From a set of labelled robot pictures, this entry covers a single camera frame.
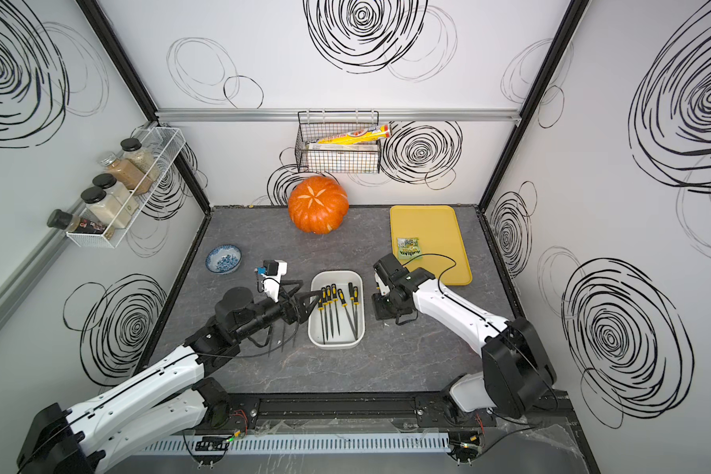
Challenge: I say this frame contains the green snack packet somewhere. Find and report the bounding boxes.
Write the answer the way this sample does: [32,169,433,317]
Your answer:
[396,237,422,262]

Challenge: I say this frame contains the spice jar white powder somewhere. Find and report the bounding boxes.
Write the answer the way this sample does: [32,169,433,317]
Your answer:
[92,173,138,215]

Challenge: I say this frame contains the white storage box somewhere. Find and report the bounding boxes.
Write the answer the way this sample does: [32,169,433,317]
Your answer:
[308,270,365,350]

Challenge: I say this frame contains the spice jar pale powder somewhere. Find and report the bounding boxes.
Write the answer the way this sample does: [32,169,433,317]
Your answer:
[80,186,132,229]

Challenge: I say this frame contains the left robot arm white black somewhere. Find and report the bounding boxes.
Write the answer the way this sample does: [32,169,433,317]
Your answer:
[17,280,321,473]

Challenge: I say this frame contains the black wire wall basket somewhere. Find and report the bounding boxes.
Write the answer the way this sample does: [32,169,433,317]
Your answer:
[294,110,382,174]

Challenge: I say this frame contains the small dark sauce bottle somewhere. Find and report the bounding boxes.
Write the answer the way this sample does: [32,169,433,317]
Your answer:
[47,209,107,235]

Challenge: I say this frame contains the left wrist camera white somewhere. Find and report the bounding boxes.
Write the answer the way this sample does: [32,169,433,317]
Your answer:
[256,260,288,302]

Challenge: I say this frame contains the yellow snack package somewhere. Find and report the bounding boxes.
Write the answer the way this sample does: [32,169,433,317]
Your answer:
[317,124,391,145]

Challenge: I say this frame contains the file tool in box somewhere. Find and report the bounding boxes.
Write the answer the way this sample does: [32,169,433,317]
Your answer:
[318,288,328,345]
[324,286,335,341]
[338,288,359,340]
[330,284,342,336]

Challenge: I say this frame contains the blue patterned ceramic bowl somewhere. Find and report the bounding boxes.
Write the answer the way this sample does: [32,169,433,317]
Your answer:
[205,244,242,275]

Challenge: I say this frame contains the white slotted cable duct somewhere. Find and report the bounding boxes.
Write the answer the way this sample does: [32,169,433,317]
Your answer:
[138,433,450,457]

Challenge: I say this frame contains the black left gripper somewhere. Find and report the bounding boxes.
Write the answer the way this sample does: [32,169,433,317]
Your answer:
[234,278,322,344]

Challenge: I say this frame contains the clear acrylic wall shelf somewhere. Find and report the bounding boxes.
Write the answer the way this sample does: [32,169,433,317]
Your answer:
[59,126,190,256]

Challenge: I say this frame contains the spice jar beige powder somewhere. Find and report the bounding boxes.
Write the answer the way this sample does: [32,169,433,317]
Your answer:
[120,137,160,182]

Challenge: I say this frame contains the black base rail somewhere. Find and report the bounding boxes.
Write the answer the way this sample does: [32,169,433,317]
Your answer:
[209,390,570,431]

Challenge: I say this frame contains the orange pumpkin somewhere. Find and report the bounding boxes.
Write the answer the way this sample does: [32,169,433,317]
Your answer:
[288,176,350,235]

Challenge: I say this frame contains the spice jar brown powder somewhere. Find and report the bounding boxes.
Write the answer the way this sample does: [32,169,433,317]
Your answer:
[97,152,152,196]

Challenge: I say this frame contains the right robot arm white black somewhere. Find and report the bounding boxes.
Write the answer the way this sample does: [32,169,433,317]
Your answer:
[372,254,557,419]

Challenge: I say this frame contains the yellow plastic tray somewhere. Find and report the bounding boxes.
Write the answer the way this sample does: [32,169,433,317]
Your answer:
[390,205,473,286]

